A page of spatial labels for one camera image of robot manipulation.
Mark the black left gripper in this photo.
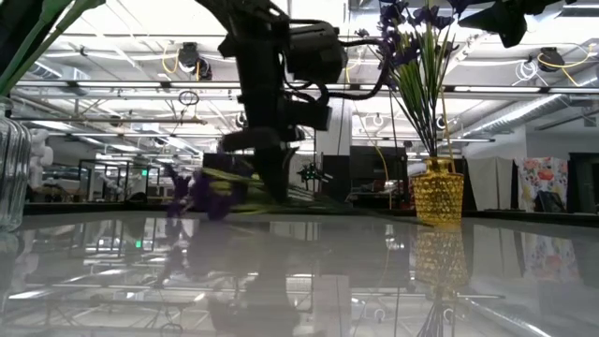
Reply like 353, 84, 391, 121
221, 99, 334, 203

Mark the long ceiling light bar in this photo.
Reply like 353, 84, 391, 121
13, 80, 599, 95

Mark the clear ribbed glass vase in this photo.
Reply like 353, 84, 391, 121
0, 95, 33, 233

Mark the white curtain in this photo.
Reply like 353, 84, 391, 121
467, 156, 515, 212

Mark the amber textured glass vase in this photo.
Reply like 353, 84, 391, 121
410, 156, 465, 228

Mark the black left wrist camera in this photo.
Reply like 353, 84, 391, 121
285, 21, 348, 86

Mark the long black cable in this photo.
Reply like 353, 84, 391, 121
387, 91, 399, 147

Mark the silver ventilation duct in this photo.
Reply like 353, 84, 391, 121
460, 77, 599, 141

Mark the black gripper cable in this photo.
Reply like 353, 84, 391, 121
322, 36, 393, 102

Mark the floral patterned cloth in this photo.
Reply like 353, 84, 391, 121
514, 157, 569, 214

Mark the long yellow cable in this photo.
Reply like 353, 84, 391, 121
437, 83, 456, 159

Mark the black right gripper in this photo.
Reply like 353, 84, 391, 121
458, 0, 579, 49

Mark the ceiling cable reel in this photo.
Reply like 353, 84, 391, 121
535, 46, 566, 74
176, 41, 213, 82

